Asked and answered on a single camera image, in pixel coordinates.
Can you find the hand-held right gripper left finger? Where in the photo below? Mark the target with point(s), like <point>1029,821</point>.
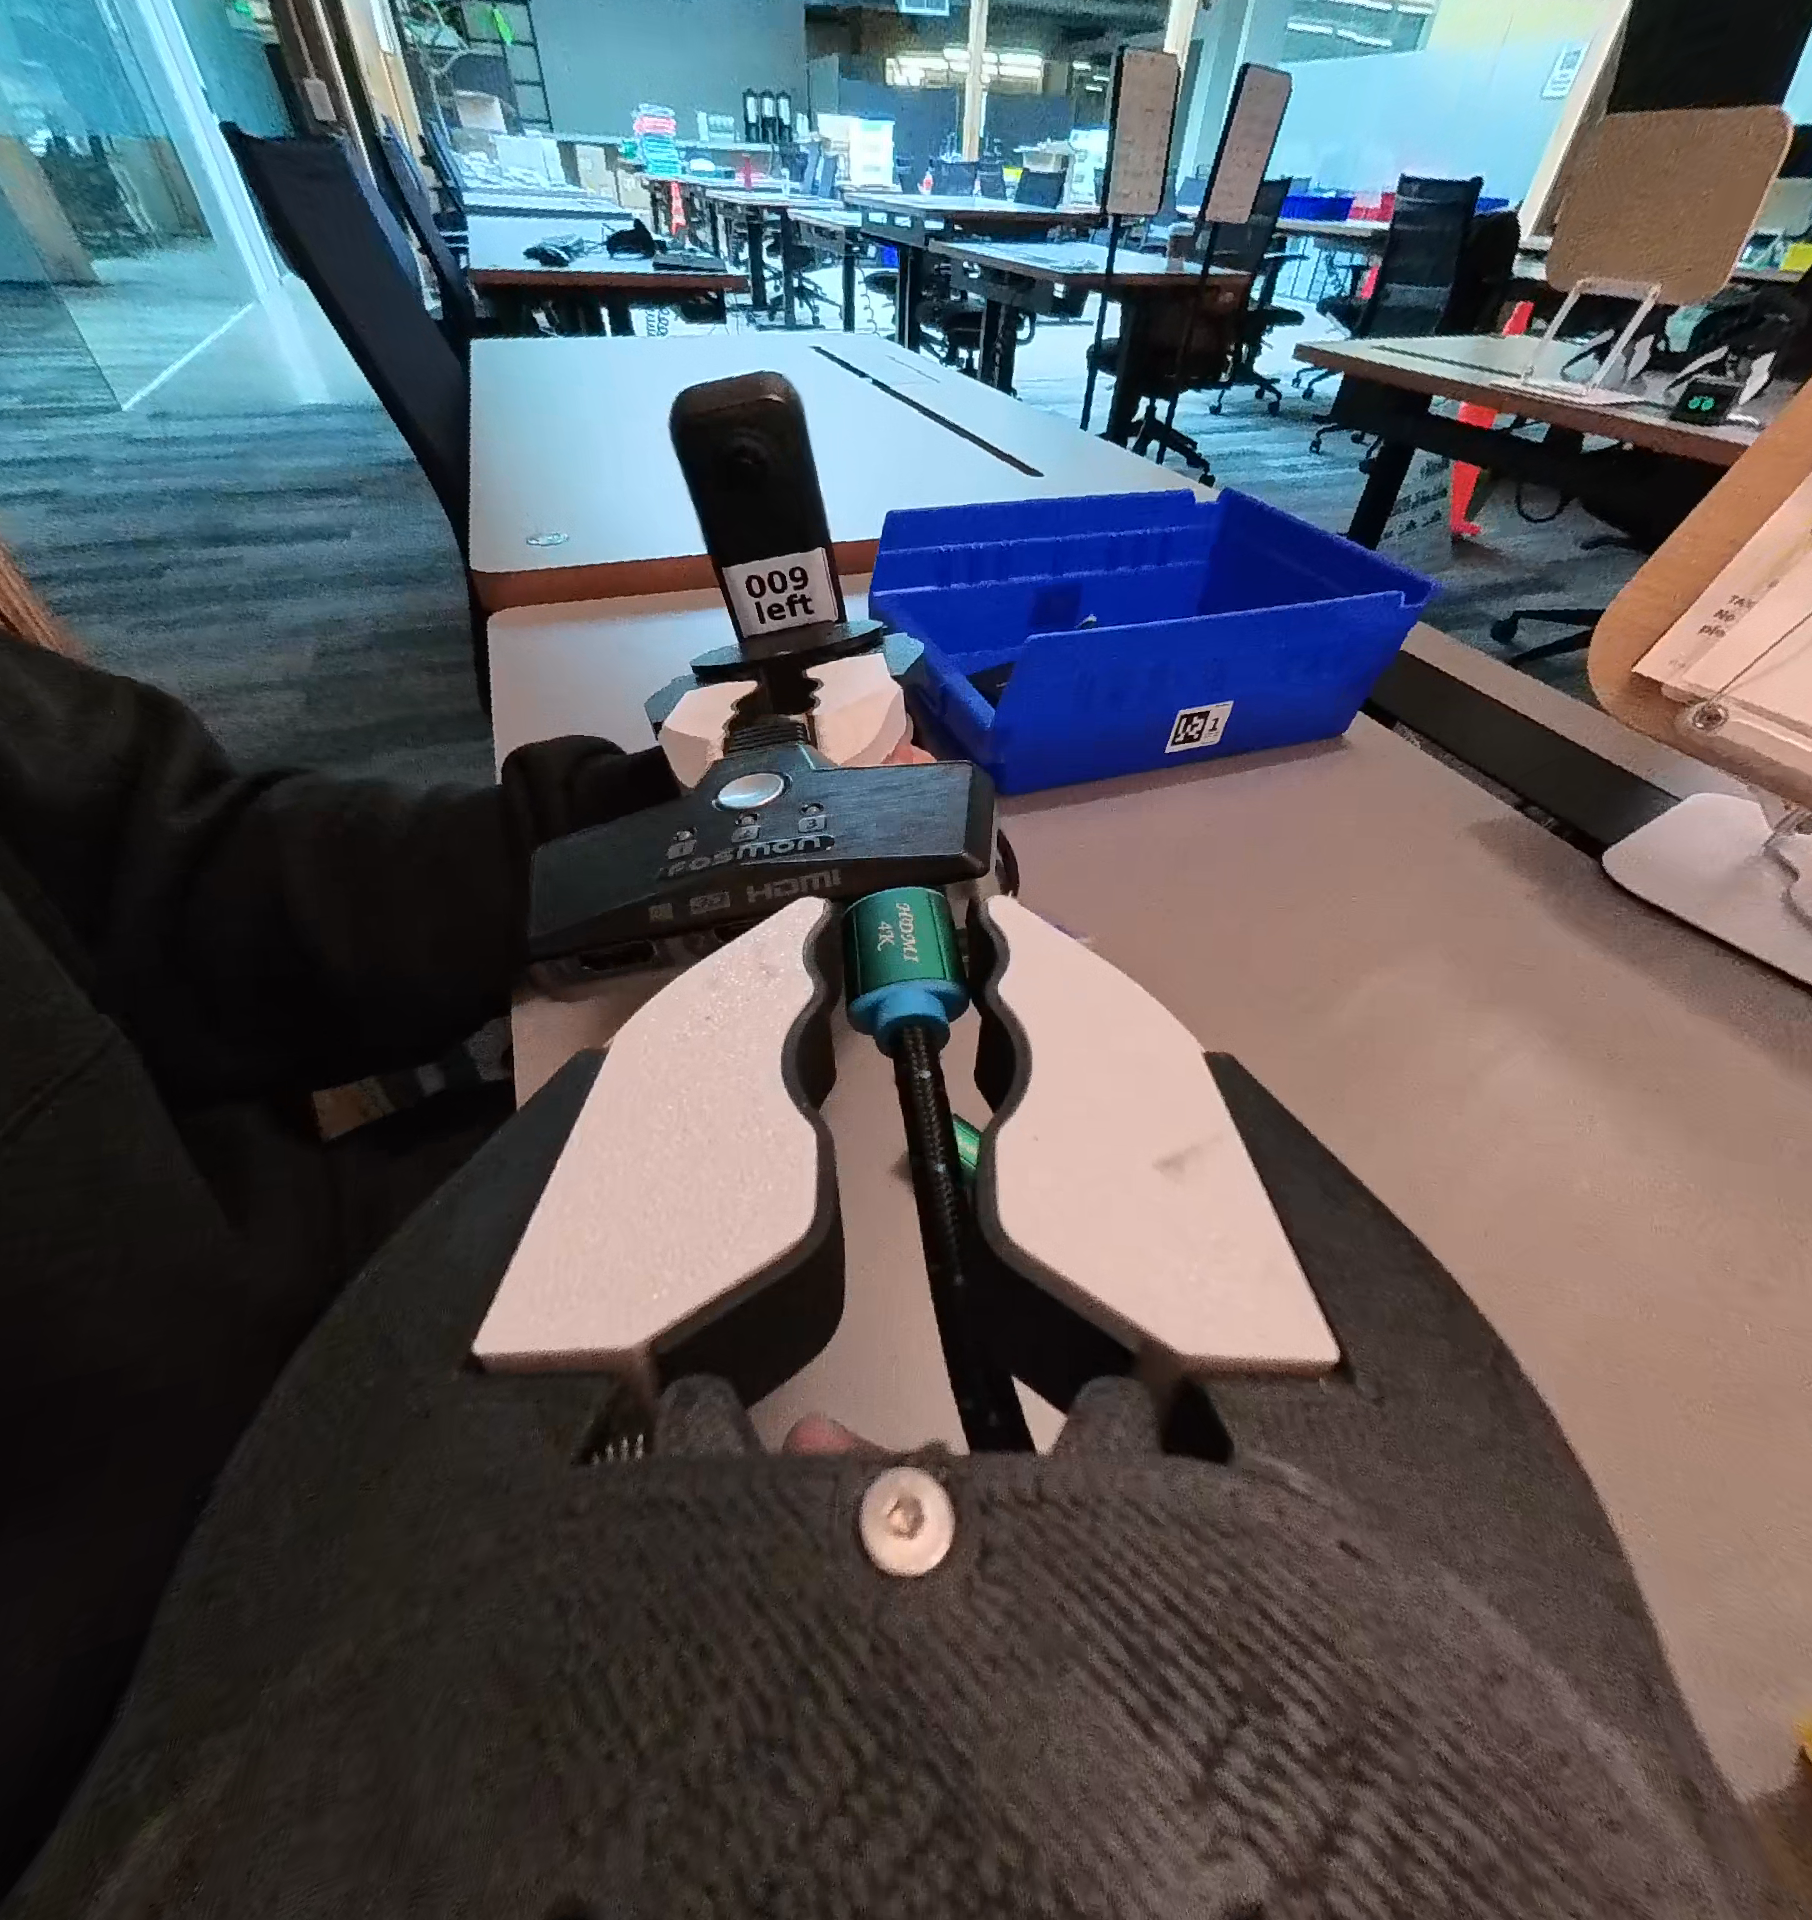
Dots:
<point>667,1184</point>

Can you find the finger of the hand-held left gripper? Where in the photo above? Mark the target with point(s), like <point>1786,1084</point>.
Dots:
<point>697,735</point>
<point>860,720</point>

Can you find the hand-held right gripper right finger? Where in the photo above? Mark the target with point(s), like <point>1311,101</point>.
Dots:
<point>1146,1184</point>

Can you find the black hdmi switch box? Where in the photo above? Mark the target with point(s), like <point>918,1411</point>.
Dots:
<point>876,824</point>

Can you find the person's left forearm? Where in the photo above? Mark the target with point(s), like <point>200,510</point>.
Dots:
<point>246,871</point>

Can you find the person's left hand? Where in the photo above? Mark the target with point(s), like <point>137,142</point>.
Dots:
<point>584,789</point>

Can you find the person's right hand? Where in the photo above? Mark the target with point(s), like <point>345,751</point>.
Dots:
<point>824,1436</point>

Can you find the white topped office table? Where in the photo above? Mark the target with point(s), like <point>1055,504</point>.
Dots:
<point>667,450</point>

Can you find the blue plastic bin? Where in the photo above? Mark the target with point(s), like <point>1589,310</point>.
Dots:
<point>1146,661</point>

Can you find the orange traffic cone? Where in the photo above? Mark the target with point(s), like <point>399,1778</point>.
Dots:
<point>1468,495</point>

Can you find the black mesh office chair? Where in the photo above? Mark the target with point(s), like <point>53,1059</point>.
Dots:
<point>1409,255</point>

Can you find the wooden office table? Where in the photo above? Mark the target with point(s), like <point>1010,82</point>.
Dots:
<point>1520,368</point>

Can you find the wooden document stand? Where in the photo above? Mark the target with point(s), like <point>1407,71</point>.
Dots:
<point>1670,203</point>
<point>1731,631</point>

